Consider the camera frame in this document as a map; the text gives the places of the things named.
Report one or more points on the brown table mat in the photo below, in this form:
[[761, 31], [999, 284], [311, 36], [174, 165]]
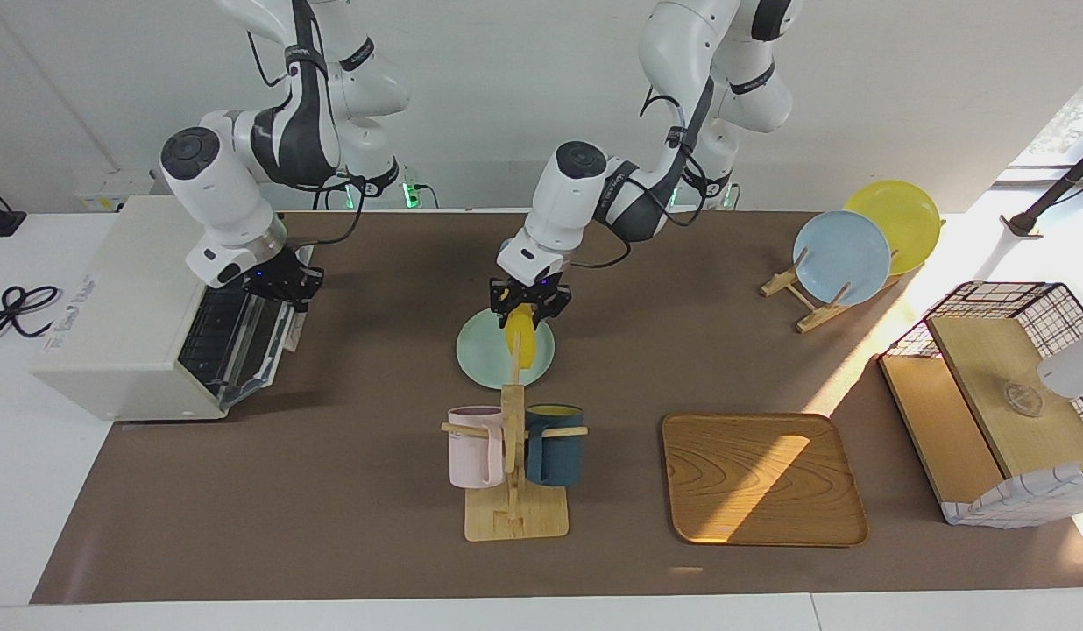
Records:
[[331, 482]]

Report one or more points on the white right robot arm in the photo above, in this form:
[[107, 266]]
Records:
[[217, 184]]

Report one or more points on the dark blue mug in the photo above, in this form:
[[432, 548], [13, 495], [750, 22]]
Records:
[[555, 451]]

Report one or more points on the wooden mug rack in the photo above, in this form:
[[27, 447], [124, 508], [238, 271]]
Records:
[[515, 517]]

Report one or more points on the black stand pole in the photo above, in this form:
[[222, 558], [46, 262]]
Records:
[[1058, 188]]

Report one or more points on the pale green plate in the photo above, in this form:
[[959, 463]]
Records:
[[484, 355]]

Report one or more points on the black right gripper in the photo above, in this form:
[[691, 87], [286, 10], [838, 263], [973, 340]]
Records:
[[279, 276]]

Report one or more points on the pink mug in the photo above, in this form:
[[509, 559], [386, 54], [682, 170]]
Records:
[[473, 447]]

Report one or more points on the yellow plate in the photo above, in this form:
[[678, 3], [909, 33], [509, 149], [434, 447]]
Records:
[[909, 219]]

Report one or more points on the wooden plate rack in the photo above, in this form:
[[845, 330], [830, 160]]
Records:
[[813, 314]]

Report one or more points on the white cylindrical object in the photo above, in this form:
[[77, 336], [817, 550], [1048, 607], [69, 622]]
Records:
[[1076, 364]]

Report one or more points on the yellow banana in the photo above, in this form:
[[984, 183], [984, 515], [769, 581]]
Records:
[[526, 337]]

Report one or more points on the wooden serving tray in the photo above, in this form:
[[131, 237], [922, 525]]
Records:
[[760, 478]]

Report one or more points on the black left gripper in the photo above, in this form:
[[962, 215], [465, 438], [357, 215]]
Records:
[[528, 289]]

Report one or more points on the small clear glass object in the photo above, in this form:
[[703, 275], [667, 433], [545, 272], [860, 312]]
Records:
[[1023, 400]]

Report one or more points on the cream toaster oven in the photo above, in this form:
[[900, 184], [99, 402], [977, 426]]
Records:
[[121, 315]]

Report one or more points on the light blue plate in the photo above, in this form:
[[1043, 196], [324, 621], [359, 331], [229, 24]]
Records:
[[839, 258]]

